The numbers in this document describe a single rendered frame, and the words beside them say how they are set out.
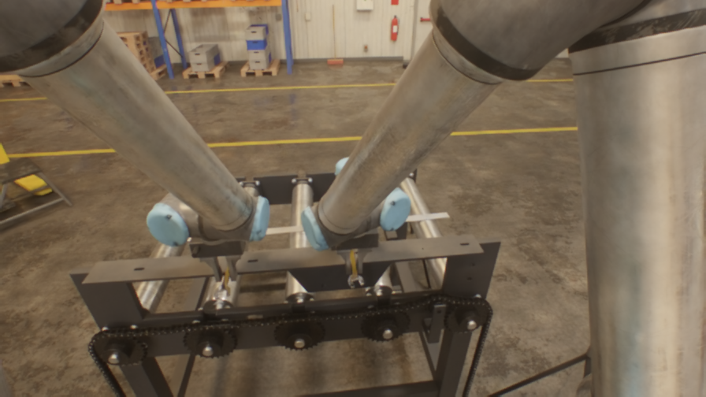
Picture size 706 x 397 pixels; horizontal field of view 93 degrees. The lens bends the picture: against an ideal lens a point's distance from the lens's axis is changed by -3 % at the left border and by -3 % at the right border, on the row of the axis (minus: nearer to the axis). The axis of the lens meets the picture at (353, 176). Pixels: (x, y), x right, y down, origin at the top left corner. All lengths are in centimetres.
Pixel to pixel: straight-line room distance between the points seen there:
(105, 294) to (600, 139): 130
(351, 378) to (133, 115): 196
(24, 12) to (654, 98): 49
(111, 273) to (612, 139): 120
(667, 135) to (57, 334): 299
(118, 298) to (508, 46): 127
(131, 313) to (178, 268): 28
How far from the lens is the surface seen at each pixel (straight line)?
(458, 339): 151
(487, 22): 29
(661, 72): 40
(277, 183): 205
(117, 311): 140
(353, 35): 999
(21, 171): 426
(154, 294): 155
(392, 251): 111
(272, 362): 230
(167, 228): 77
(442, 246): 115
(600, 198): 43
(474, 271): 130
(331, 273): 118
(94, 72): 38
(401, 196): 74
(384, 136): 42
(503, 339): 250
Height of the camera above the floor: 189
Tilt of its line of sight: 29 degrees down
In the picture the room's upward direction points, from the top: straight up
